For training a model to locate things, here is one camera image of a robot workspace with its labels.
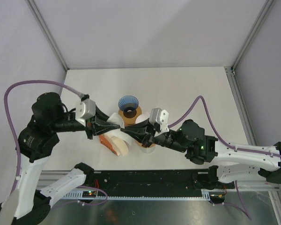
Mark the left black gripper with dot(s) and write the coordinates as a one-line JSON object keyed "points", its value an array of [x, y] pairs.
{"points": [[98, 123]]}

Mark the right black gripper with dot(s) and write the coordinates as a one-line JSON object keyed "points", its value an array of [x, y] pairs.
{"points": [[143, 131]]}

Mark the clear glass carafe brown collar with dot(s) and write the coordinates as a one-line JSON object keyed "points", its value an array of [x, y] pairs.
{"points": [[147, 150]]}

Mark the coffee filter pack orange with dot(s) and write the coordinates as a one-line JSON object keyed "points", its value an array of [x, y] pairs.
{"points": [[114, 144]]}

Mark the blue glass dripper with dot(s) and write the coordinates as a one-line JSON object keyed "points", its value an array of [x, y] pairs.
{"points": [[127, 103]]}

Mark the white paper coffee filter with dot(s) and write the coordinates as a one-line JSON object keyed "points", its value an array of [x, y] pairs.
{"points": [[142, 119]]}

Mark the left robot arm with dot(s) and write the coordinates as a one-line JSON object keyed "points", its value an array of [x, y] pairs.
{"points": [[27, 204]]}

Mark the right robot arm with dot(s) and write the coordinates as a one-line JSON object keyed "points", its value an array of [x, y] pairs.
{"points": [[232, 162]]}

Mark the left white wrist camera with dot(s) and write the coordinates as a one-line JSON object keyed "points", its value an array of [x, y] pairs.
{"points": [[85, 109]]}

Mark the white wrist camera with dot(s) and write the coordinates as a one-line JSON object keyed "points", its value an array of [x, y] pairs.
{"points": [[159, 119], [85, 109]]}

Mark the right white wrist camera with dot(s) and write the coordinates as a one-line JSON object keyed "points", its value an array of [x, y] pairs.
{"points": [[159, 119]]}

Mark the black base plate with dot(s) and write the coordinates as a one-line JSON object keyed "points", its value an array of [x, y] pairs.
{"points": [[156, 179]]}

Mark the grey cable duct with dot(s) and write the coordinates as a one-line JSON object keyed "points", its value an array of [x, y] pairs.
{"points": [[144, 194]]}

